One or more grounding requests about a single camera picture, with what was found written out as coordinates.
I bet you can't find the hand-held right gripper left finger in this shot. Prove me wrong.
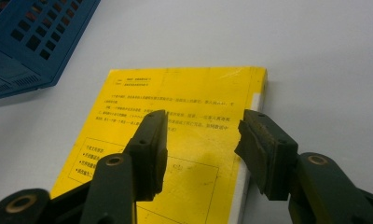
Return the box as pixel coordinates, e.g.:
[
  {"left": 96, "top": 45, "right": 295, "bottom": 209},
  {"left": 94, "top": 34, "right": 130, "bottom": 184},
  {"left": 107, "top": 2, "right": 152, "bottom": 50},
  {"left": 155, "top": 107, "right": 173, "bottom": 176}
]
[{"left": 78, "top": 109, "right": 170, "bottom": 224}]

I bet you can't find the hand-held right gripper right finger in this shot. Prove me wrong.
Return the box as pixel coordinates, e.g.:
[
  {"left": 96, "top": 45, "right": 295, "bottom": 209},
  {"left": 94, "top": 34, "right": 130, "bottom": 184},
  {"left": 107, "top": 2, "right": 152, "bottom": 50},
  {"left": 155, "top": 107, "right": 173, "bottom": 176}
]
[{"left": 234, "top": 108, "right": 373, "bottom": 224}]

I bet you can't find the yellow book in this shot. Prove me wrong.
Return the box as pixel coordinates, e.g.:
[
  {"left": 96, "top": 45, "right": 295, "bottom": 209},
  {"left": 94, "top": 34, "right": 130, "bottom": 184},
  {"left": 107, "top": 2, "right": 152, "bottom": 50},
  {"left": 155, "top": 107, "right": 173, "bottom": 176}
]
[{"left": 48, "top": 65, "right": 269, "bottom": 224}]

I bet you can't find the blue plastic file rack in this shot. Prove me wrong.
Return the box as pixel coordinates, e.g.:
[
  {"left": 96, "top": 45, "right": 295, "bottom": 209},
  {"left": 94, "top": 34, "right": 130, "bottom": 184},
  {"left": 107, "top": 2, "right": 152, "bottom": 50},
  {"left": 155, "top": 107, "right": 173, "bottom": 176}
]
[{"left": 0, "top": 0, "right": 103, "bottom": 102}]

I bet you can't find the white board sheet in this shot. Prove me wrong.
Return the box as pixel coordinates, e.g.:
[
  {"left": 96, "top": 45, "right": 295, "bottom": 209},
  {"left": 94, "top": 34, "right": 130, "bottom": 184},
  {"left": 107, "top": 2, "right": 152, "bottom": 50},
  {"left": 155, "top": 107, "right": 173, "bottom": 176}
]
[{"left": 0, "top": 0, "right": 373, "bottom": 224}]

